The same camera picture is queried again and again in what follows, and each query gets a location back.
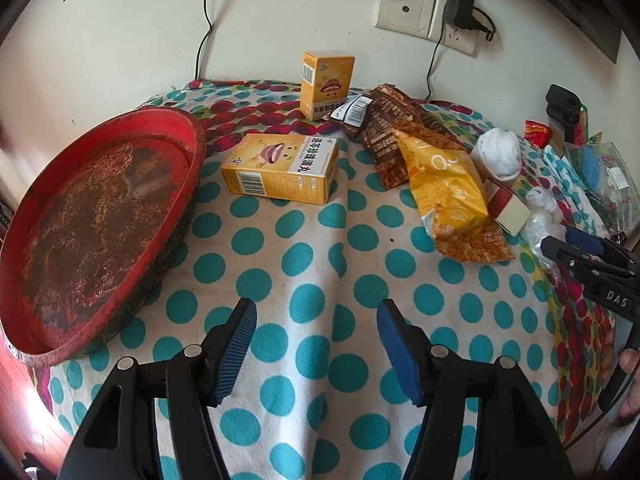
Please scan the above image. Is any person's right hand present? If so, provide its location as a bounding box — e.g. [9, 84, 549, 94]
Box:
[619, 347, 640, 423]

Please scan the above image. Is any black power adapter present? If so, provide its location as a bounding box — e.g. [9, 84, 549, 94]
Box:
[444, 0, 478, 31]

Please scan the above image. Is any yellow snack packet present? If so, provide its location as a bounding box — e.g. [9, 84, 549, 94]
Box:
[392, 119, 516, 264]

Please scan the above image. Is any round red tray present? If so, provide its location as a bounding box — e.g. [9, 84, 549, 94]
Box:
[0, 106, 207, 368]

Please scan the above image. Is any black cable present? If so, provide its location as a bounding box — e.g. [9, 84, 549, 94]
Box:
[194, 0, 217, 82]
[425, 35, 447, 102]

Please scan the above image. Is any dark panel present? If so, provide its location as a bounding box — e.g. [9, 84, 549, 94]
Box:
[500, 0, 623, 64]

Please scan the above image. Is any yellow medicine box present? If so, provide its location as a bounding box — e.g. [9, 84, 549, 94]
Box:
[300, 51, 356, 122]
[221, 133, 340, 206]

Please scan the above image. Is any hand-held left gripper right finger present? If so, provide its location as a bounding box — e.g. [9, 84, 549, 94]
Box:
[376, 298, 576, 480]

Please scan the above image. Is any clear plastic bag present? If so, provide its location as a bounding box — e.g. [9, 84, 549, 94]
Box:
[567, 142, 637, 236]

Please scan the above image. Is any red and white box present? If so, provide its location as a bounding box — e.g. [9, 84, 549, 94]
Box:
[482, 178, 531, 237]

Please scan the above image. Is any white wall jack plate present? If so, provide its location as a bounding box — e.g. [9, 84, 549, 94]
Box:
[375, 0, 438, 38]

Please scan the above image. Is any white power socket plate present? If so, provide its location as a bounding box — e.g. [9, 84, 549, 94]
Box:
[427, 0, 480, 57]

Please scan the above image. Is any red snack bag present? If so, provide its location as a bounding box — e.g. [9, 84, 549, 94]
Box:
[524, 120, 553, 148]

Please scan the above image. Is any brown snack packet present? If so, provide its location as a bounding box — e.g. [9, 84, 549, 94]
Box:
[327, 84, 463, 190]

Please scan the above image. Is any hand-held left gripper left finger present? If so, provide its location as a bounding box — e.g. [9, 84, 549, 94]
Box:
[57, 297, 258, 480]

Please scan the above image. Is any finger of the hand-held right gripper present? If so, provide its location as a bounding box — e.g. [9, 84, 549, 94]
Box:
[540, 235, 637, 281]
[566, 226, 632, 267]

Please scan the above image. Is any black clamp mount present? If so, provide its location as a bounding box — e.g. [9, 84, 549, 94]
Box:
[545, 84, 583, 161]

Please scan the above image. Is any polka dot blanket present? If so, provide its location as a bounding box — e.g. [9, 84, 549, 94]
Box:
[30, 79, 631, 480]

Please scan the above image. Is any green packet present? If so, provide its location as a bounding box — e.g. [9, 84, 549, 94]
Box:
[576, 102, 592, 146]

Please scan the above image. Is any tightly white sock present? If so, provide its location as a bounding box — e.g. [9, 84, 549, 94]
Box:
[470, 128, 522, 182]

